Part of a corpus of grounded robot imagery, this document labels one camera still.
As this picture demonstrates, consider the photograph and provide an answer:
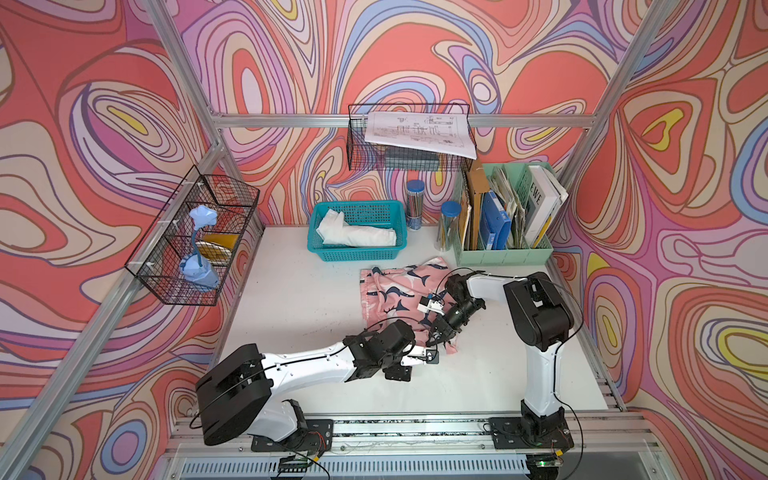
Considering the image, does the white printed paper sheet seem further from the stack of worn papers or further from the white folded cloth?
the white folded cloth

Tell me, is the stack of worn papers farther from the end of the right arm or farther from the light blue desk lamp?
the light blue desk lamp

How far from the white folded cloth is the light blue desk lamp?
0.46m

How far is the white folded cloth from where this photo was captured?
3.59 feet

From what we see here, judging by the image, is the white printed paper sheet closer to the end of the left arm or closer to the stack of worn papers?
the stack of worn papers

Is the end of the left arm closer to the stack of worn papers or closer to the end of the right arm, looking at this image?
the end of the right arm

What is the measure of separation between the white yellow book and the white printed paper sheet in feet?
1.07

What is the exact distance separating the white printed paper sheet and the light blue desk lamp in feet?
1.35

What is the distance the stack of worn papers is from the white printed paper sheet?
24 centimetres

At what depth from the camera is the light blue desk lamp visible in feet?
1.89

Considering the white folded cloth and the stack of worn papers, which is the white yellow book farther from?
the white folded cloth

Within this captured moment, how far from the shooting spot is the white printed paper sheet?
770 mm

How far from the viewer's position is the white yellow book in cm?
95

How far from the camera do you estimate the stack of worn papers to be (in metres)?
0.96
